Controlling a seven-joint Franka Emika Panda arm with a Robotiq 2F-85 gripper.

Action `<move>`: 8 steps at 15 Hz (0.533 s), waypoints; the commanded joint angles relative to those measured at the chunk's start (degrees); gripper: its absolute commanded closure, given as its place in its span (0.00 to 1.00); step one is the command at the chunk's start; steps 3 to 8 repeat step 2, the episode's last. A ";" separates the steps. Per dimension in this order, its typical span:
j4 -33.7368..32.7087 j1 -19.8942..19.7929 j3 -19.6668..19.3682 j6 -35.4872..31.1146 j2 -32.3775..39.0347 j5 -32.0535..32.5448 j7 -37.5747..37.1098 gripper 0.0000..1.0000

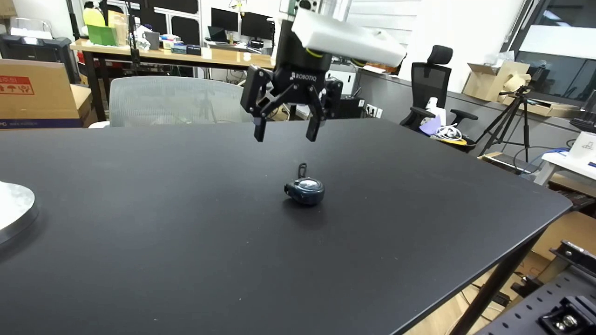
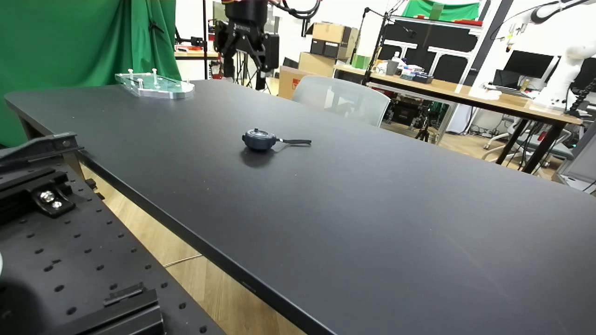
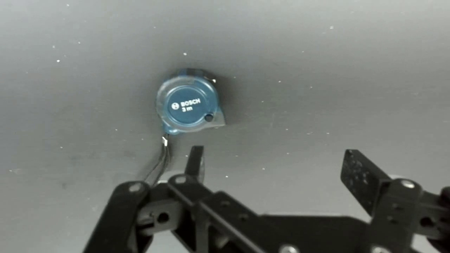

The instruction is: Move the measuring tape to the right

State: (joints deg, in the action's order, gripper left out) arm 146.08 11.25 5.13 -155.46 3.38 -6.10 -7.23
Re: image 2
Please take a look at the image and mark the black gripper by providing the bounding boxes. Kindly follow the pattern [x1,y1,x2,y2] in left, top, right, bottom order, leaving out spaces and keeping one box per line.
[221,18,272,87]

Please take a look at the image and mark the long wooden desk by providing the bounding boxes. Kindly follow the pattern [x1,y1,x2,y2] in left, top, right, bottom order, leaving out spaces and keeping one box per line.
[333,59,587,175]

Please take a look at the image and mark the stacked cardboard boxes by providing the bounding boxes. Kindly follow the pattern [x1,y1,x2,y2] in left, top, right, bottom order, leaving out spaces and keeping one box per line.
[307,20,361,63]

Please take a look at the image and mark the black perforated breadboard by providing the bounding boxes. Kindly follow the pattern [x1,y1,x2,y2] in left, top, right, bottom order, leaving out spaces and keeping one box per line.
[0,162,227,335]

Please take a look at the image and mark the black computer monitor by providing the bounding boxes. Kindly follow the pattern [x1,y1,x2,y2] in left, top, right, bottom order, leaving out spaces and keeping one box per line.
[501,48,557,89]

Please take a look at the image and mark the black clamp with silver screws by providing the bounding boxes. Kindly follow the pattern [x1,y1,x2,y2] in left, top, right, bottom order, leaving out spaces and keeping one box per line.
[30,180,78,219]

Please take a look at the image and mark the cardboard box with red print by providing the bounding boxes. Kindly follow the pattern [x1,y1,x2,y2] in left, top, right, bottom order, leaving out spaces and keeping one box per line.
[275,63,313,100]

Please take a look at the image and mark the green curtain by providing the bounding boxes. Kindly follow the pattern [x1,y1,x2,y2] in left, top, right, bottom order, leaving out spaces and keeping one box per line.
[0,0,182,149]

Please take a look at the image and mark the green cloth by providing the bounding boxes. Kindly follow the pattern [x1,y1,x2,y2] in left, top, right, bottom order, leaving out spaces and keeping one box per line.
[400,0,484,24]

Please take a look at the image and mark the black metal rail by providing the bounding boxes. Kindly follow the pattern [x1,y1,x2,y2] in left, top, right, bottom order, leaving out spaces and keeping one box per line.
[0,130,84,188]

